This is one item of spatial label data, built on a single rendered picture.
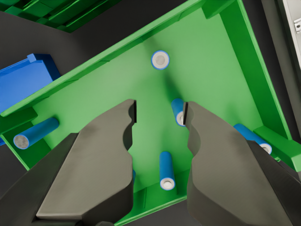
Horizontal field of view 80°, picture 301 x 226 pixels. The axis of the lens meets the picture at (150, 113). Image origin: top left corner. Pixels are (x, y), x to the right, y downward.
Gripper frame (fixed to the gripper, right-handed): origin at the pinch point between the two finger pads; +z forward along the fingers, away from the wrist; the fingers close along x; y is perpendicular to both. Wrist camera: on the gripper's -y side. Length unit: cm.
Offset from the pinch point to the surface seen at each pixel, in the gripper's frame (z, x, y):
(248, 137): 6.8, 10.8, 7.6
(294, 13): 32.9, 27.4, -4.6
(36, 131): 6.2, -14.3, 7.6
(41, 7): 28.2, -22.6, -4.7
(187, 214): 30, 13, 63
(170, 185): 3.1, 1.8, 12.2
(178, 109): 6.5, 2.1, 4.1
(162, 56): 6.8, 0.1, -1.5
